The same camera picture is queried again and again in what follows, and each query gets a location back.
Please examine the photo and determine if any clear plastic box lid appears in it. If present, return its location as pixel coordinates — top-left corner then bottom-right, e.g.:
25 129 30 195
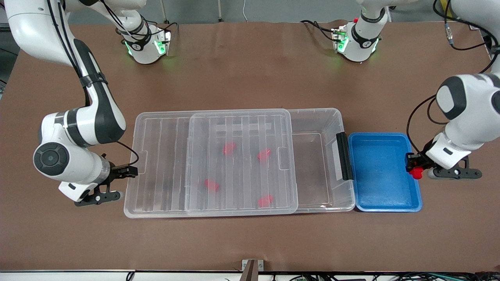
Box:
124 109 299 218

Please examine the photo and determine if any clear plastic storage box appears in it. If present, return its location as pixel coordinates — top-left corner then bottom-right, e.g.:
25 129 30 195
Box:
186 108 356 213

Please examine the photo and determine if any blue plastic tray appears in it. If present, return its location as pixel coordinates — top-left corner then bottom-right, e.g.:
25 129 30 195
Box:
348 132 423 213

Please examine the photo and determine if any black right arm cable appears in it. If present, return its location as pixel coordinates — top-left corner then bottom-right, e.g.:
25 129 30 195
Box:
47 0 140 167

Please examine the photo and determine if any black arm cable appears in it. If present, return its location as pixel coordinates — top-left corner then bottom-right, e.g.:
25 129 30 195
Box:
406 0 500 153
47 0 140 167

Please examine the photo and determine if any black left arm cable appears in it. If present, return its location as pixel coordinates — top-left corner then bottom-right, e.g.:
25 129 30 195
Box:
406 0 500 153

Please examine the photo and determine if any black box latch handle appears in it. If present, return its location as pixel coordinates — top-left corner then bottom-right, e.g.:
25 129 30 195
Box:
336 132 354 181

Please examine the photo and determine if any black cable bundle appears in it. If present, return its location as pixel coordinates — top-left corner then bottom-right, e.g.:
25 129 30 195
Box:
273 272 500 281

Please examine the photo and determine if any white table edge rail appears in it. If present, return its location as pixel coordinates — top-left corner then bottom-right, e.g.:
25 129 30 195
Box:
0 269 500 281

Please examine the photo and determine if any dark camera post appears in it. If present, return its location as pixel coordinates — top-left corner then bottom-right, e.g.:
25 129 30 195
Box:
239 261 259 281

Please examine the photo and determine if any black base cable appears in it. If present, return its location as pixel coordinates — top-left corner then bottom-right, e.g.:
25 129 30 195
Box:
300 20 337 43
146 0 179 39

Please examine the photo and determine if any small metal bracket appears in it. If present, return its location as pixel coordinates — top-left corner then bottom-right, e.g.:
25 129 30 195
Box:
241 259 264 272

